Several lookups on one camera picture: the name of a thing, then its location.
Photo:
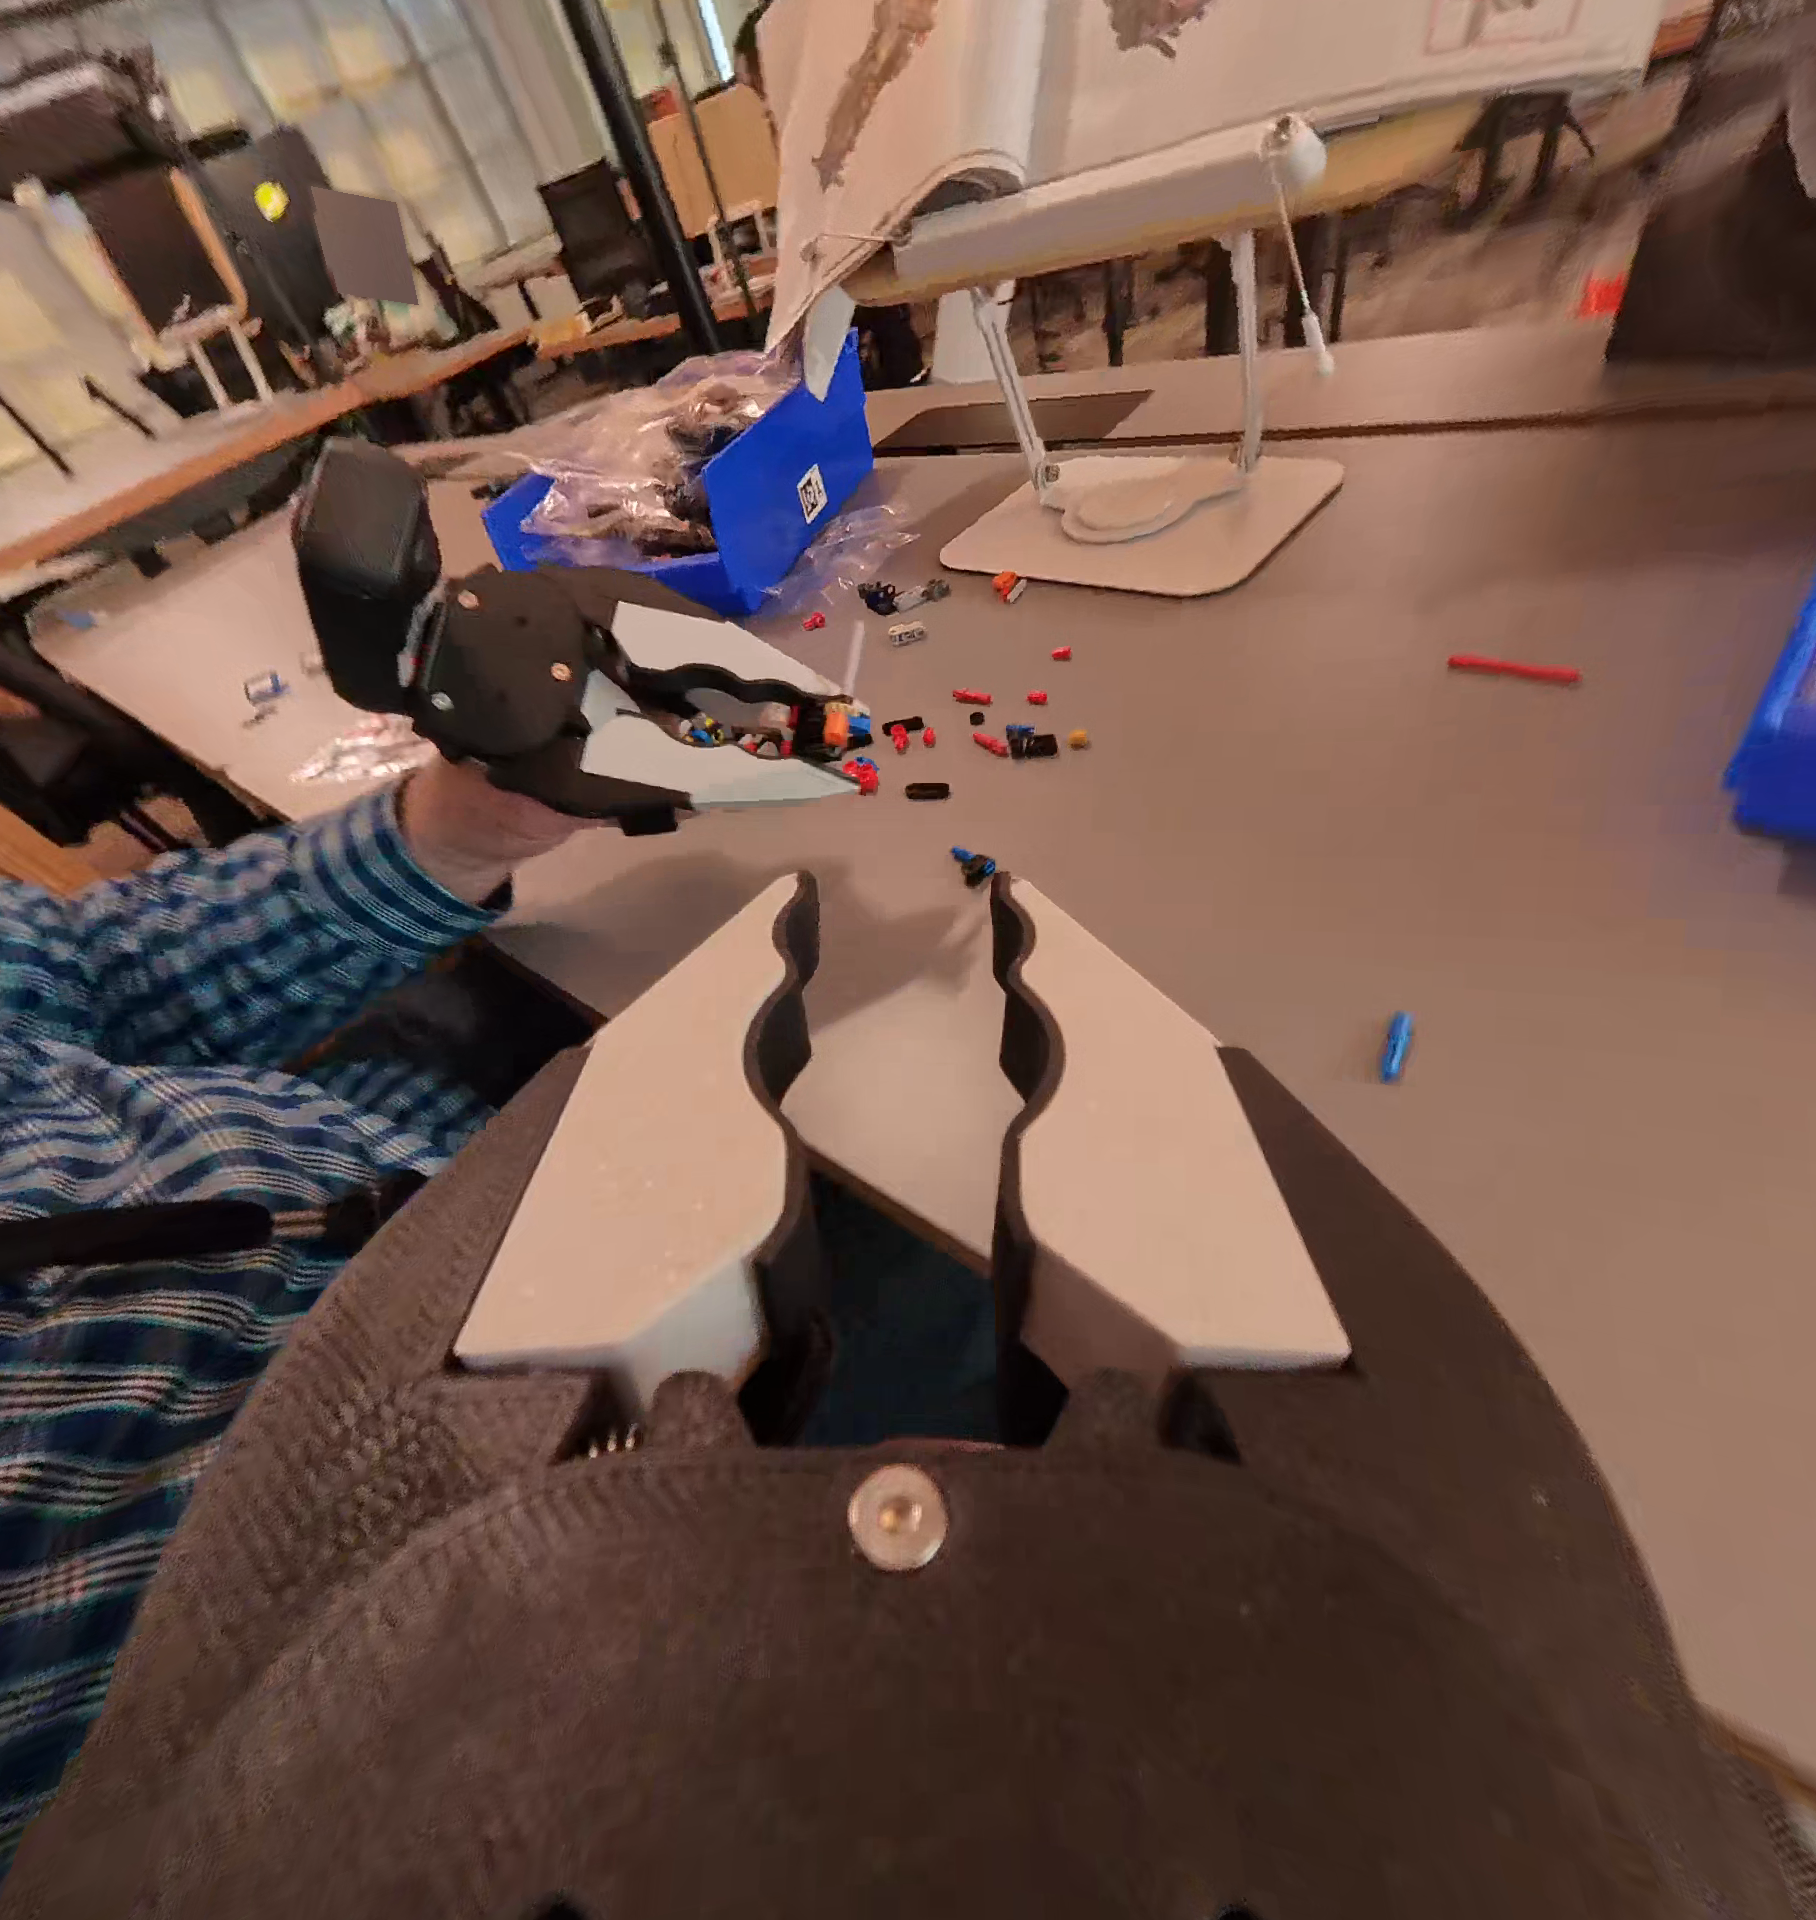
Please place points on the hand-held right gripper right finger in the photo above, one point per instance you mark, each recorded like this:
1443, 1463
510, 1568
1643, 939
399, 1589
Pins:
1178, 1198

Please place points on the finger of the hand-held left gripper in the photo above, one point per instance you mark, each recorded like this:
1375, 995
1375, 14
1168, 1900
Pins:
653, 759
698, 643

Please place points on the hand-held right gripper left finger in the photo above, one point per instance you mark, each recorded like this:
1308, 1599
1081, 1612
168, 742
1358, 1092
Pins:
623, 1198

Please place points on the small orange blue lego assembly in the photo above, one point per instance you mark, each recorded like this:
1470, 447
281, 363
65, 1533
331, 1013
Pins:
834, 730

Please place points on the person's left forearm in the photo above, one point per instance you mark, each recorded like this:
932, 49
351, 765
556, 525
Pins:
248, 929

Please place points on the bags of lego parts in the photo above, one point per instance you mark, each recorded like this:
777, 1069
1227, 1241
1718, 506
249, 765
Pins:
653, 449

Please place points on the blue lego axle pin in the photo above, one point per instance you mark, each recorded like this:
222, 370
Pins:
1396, 1047

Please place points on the long red lego axle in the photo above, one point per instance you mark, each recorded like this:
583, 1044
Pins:
1515, 669

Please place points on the person's left hand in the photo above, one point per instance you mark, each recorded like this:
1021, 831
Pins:
465, 826

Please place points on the blue bin with white tag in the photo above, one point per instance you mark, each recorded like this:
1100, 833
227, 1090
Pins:
767, 495

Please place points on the crumpled clear wrapper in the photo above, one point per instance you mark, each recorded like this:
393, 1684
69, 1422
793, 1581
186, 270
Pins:
354, 748

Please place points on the black metal pole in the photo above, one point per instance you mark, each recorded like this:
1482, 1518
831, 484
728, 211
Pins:
646, 165

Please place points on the person's plaid shirt torso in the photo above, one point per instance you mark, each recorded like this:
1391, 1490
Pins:
69, 1426

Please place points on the instruction booklet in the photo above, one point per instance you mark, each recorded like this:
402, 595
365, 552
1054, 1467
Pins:
1147, 89

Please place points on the large blue storage bin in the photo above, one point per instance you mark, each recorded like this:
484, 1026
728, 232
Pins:
1809, 750

